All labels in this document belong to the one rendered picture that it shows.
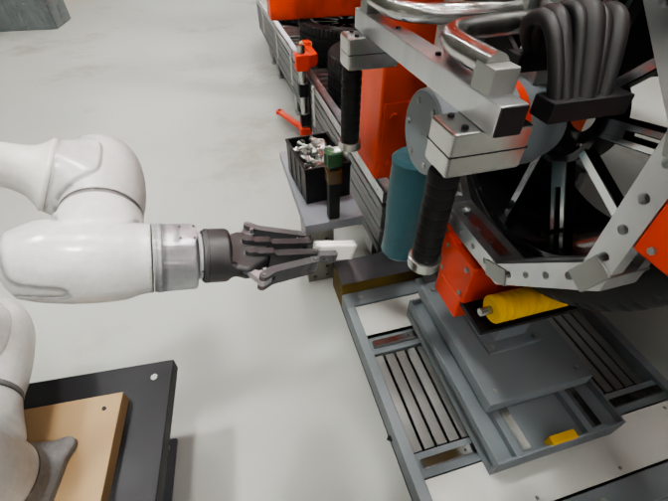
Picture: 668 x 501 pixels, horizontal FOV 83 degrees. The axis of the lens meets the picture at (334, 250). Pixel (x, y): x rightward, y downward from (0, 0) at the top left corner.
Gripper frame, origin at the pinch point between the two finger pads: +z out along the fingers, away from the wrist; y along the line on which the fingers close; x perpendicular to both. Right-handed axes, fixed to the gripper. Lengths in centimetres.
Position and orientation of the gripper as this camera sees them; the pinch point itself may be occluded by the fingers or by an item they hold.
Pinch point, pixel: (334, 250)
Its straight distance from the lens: 60.4
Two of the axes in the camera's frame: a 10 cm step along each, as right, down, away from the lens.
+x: -2.5, 7.6, 6.0
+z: 9.0, -0.4, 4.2
